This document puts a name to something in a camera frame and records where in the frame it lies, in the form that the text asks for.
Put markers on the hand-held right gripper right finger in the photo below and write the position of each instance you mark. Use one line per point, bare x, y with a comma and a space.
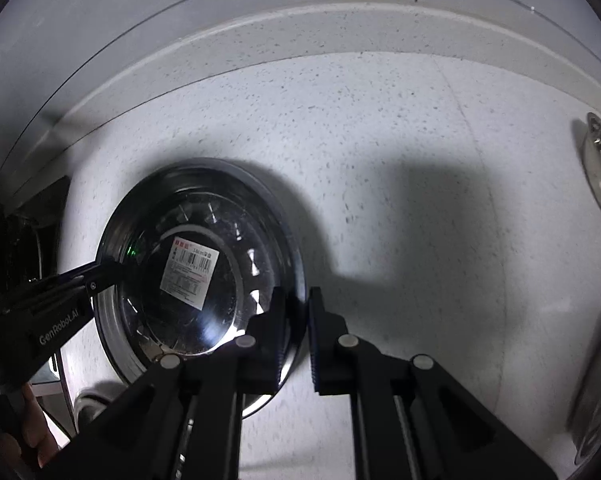
314, 340

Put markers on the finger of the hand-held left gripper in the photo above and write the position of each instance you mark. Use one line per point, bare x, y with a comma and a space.
98, 275

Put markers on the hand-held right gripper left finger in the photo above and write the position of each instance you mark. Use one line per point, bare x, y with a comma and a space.
279, 330

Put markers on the labelled stainless steel plate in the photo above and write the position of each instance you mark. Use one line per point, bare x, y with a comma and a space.
190, 270

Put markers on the person's left hand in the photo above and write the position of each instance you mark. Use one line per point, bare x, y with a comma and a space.
35, 425

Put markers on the white round object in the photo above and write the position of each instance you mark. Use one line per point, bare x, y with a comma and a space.
93, 400

